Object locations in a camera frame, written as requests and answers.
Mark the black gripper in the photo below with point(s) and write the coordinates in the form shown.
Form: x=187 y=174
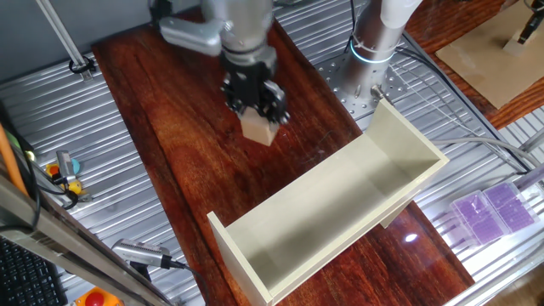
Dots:
x=251 y=81

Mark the small beige wooden block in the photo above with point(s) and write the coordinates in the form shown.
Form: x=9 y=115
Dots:
x=258 y=129

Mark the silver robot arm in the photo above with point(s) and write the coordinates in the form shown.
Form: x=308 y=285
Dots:
x=370 y=64

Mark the beige open shelf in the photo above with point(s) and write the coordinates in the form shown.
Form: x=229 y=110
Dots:
x=340 y=191

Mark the glossy reddish wooden board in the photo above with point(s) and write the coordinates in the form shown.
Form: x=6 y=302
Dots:
x=438 y=21
x=191 y=149

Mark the black pole clamp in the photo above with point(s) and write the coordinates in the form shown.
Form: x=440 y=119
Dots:
x=83 y=66

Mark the slim aluminium pole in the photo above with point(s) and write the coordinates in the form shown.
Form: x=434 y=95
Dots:
x=64 y=40

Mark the brown cardboard sheet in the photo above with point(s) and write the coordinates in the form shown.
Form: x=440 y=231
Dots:
x=489 y=68

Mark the orange emergency stop box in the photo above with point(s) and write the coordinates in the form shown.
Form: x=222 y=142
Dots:
x=98 y=298

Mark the clear box purple contents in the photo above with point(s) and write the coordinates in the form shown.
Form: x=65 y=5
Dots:
x=510 y=206
x=480 y=219

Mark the white foam block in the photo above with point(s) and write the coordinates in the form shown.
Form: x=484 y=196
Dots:
x=515 y=47

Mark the small black background gripper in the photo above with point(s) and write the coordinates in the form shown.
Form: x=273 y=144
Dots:
x=532 y=21

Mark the black keyboard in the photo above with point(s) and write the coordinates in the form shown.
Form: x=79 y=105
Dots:
x=25 y=276

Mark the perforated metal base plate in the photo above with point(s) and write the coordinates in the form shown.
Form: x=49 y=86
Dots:
x=329 y=70

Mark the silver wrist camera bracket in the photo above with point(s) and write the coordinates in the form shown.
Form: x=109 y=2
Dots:
x=191 y=36

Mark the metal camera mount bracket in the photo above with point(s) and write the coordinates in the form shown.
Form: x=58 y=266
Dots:
x=64 y=166

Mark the large aluminium frame bar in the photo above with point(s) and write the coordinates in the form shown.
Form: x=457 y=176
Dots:
x=64 y=238

